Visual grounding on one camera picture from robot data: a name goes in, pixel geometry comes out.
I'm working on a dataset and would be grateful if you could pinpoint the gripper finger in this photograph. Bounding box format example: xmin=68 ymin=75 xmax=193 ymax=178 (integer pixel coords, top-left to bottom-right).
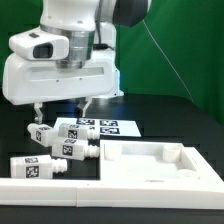
xmin=34 ymin=103 xmax=43 ymax=124
xmin=78 ymin=97 xmax=92 ymax=117

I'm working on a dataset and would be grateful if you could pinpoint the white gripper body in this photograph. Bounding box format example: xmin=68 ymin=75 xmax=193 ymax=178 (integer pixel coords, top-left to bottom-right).
xmin=2 ymin=53 xmax=123 ymax=105

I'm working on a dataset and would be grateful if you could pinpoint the white square tabletop tray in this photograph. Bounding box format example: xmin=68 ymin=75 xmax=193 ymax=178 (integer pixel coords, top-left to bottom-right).
xmin=100 ymin=140 xmax=223 ymax=184

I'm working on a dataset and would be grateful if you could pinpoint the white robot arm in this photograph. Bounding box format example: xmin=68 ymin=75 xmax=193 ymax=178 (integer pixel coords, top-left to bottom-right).
xmin=2 ymin=0 xmax=152 ymax=123

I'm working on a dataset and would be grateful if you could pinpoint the white sheet with tags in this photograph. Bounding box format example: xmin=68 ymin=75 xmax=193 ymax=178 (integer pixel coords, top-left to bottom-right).
xmin=54 ymin=117 xmax=141 ymax=137

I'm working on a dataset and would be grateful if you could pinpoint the white L-shaped obstacle fence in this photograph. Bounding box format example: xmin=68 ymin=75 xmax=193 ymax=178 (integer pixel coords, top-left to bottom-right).
xmin=0 ymin=178 xmax=224 ymax=210

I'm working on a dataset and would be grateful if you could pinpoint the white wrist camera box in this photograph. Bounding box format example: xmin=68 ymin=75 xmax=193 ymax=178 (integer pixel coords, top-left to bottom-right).
xmin=9 ymin=31 xmax=69 ymax=61

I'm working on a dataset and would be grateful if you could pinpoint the thin grey cable right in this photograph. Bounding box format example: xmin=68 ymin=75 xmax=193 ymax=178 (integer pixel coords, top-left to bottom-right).
xmin=142 ymin=20 xmax=195 ymax=103

